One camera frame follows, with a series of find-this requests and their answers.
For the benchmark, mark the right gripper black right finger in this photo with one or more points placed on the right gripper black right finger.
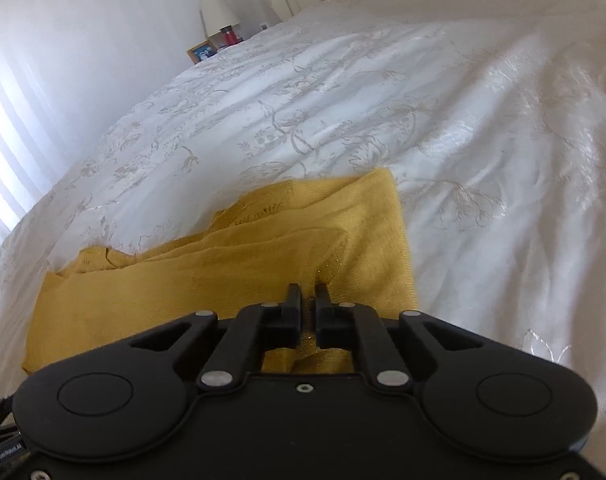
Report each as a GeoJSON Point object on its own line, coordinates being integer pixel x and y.
{"type": "Point", "coordinates": [392, 354]}

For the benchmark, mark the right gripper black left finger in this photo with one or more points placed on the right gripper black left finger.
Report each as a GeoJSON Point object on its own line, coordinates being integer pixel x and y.
{"type": "Point", "coordinates": [216, 354]}

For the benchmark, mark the yellow knitted sweater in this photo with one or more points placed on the yellow knitted sweater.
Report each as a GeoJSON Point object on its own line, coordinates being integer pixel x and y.
{"type": "Point", "coordinates": [347, 233]}

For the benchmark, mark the white embroidered bedspread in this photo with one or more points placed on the white embroidered bedspread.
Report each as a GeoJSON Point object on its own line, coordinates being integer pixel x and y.
{"type": "Point", "coordinates": [490, 114]}

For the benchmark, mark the red candle jar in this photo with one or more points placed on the red candle jar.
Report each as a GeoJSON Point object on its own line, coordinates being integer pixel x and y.
{"type": "Point", "coordinates": [230, 36]}

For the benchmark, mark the white table lamp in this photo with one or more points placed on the white table lamp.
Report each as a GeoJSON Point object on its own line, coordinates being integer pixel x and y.
{"type": "Point", "coordinates": [216, 16]}

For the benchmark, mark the wooden picture frame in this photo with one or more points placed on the wooden picture frame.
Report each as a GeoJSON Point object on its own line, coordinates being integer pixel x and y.
{"type": "Point", "coordinates": [202, 51]}

